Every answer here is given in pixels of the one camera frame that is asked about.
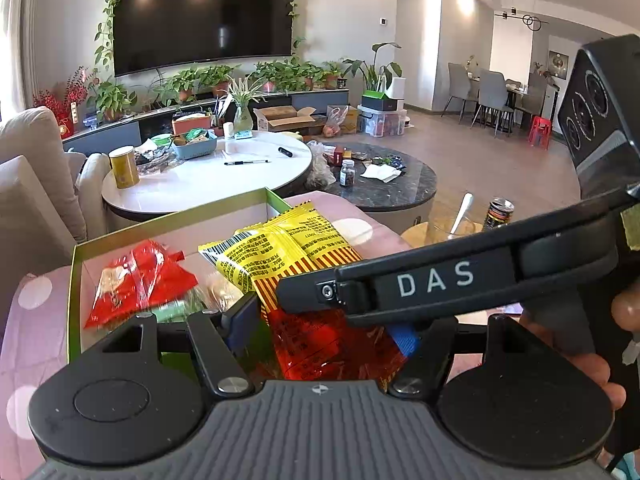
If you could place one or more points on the large leafy floor plant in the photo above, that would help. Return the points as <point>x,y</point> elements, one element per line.
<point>372,67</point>

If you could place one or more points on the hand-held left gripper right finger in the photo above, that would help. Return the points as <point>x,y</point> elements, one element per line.
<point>405,342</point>

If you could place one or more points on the green cardboard box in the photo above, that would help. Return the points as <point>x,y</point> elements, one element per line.
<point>175,232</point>

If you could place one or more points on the drinking glass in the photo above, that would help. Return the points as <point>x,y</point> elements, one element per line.
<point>442,230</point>

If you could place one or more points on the person's right hand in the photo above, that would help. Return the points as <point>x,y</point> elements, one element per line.
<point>592,370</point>

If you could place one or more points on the open cardboard box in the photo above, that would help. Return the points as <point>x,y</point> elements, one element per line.
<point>280,119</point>

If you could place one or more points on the metal spoon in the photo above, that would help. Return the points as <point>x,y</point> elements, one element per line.
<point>462,210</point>

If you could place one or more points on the row of potted plants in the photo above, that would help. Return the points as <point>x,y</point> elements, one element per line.
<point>200,77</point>

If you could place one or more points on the yellow tin can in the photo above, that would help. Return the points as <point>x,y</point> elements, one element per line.
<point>123,167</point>

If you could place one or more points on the crumpled clear plastic bag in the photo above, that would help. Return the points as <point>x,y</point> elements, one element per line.
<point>320,170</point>

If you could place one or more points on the clear storage box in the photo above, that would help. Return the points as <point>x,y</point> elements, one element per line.
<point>385,122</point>

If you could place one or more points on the brown pill bottle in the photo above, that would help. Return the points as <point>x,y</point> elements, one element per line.
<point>347,175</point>

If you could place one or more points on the wall television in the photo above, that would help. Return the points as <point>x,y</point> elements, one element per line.
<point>200,15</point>

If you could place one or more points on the pale green snack packet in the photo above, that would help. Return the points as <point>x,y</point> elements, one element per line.
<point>175,308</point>

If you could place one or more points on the red berry branch decoration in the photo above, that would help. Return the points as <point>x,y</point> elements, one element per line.
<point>62,100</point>

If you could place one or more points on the glass vase with grass plant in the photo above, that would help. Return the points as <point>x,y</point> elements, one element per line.
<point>243,117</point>

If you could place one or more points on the white cylinder appliance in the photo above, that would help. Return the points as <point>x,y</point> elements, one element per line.
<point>397,89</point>

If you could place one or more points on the white tissue paper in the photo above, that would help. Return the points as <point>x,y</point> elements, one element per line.
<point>380,172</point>

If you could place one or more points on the blue plastic basket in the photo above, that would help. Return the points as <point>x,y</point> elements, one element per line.
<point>195,149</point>

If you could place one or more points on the yellow red striped snack packet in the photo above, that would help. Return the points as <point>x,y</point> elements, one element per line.
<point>300,245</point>

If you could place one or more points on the small white cup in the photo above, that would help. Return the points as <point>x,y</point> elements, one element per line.
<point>228,130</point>

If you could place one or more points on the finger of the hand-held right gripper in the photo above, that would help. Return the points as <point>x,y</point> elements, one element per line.
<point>325,292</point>

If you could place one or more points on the dining table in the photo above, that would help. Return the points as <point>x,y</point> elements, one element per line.
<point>520,91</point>

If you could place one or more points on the round white coffee table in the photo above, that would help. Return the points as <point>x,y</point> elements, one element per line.
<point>225,180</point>

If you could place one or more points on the framed wall picture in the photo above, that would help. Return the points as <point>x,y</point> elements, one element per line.
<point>557,62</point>

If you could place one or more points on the pink polka dot tablecloth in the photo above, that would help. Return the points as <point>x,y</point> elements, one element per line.
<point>30,340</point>

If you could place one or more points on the clear rice cracker packet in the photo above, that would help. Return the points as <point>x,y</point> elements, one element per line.
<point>222,292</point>

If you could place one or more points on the beige armchair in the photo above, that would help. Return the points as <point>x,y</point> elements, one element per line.
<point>35,185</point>

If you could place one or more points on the black pen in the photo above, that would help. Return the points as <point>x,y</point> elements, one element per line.
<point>245,162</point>

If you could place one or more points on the dark marble coffee table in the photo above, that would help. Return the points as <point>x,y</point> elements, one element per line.
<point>395,187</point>

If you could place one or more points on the black drink can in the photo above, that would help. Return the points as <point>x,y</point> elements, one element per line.
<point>497,215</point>

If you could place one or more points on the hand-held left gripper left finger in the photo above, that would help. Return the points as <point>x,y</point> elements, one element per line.
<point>240,325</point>

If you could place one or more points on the red plastic stool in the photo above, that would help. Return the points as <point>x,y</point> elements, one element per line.
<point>540,132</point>

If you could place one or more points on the green and black box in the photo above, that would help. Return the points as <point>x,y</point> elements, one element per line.
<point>377,101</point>

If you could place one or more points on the dark tv cabinet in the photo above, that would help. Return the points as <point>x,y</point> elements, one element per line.
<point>110,135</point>

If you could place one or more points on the pink plastic container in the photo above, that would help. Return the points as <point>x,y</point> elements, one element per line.
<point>190,124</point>

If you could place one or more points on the grey dining chair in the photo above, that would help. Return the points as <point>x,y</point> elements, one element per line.
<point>492,92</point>
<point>460,87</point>

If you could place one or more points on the black marker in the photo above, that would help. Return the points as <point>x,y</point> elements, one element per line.
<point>286,152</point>

